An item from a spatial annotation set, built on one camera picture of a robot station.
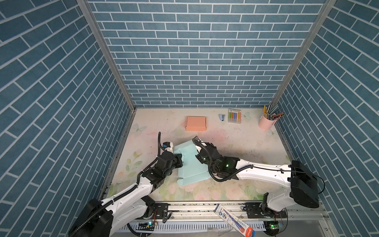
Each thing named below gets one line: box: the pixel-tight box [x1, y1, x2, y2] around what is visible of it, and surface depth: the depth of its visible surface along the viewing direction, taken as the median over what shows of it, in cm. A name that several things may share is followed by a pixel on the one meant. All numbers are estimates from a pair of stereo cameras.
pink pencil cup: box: [258, 114, 278, 131], surface depth 107 cm
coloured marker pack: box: [227, 108, 242, 125], surface depth 117 cm
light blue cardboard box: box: [173, 140, 211, 186], surface depth 80 cm
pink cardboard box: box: [185, 116, 207, 132], surface depth 108 cm
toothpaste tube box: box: [213, 203, 256, 237], surface depth 71 cm
